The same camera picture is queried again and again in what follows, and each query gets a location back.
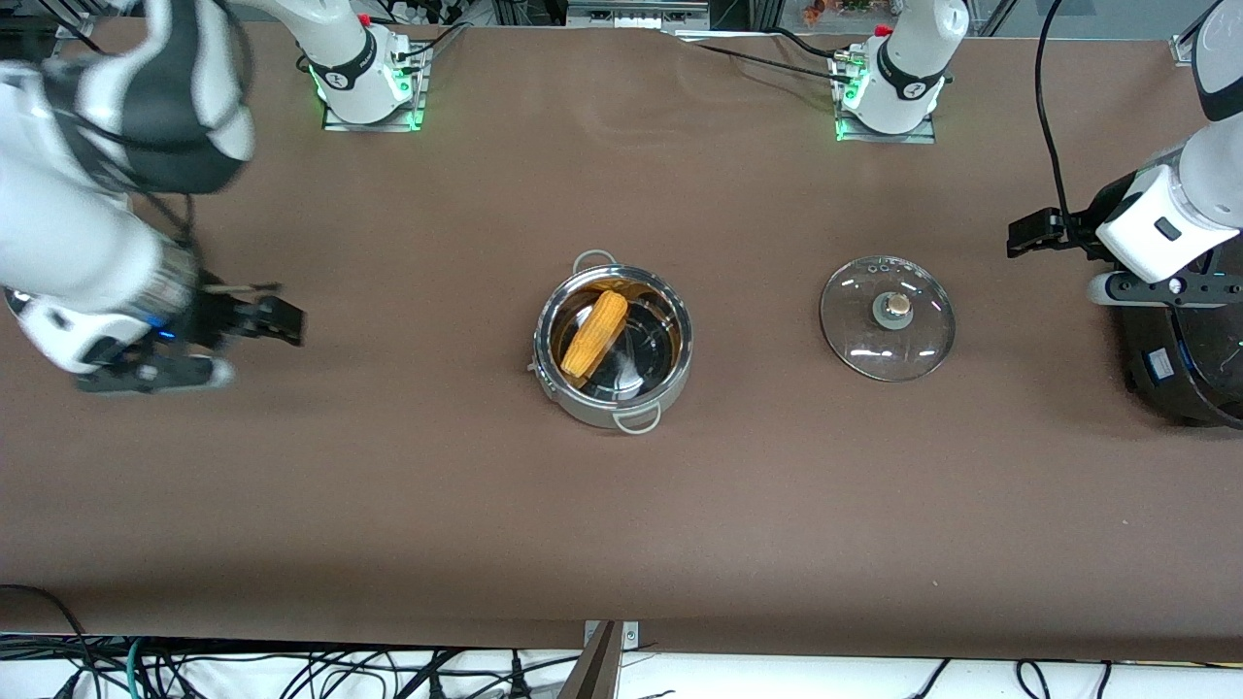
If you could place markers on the metal table bracket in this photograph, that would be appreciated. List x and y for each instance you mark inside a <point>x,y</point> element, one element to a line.
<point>607,660</point>

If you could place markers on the black rice cooker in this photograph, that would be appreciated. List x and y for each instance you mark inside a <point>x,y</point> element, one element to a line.
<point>1190,383</point>

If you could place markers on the steel cooking pot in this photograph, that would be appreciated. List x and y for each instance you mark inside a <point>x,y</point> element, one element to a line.
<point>621,408</point>

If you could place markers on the aluminium frame profile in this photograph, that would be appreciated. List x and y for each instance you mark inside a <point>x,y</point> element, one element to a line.
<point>1190,49</point>

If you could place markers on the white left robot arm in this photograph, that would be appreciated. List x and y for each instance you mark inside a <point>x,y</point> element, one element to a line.
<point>1204,175</point>

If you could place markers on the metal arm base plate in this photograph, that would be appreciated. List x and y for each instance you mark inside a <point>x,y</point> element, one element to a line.
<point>879,138</point>
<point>413,118</point>

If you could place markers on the glass pot lid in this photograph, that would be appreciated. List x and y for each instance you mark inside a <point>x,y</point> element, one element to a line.
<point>889,335</point>

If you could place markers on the brown table mat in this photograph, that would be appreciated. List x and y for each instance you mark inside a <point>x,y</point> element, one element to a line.
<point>777,534</point>

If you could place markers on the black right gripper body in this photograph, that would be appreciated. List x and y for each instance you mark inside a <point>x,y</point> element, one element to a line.
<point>216,318</point>

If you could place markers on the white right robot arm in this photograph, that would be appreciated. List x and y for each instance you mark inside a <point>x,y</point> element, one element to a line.
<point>58,233</point>

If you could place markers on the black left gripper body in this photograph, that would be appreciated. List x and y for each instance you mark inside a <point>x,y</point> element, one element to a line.
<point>1081,233</point>

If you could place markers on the yellow corn cob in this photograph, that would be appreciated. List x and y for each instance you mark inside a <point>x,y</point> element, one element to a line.
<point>594,335</point>

